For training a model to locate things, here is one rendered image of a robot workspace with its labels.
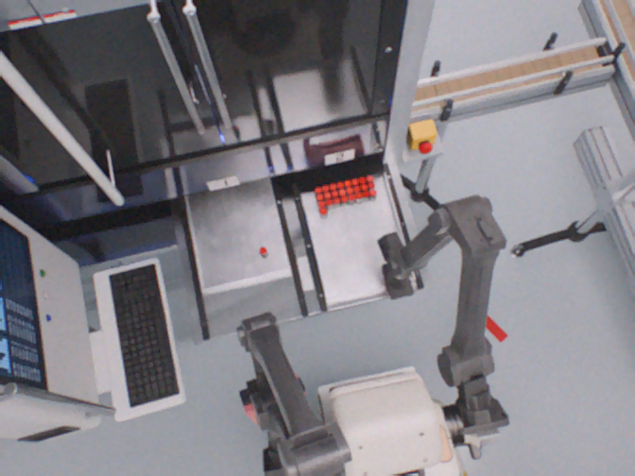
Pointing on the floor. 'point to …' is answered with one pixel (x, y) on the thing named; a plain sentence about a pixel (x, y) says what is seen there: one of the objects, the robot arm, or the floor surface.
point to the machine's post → (406, 76)
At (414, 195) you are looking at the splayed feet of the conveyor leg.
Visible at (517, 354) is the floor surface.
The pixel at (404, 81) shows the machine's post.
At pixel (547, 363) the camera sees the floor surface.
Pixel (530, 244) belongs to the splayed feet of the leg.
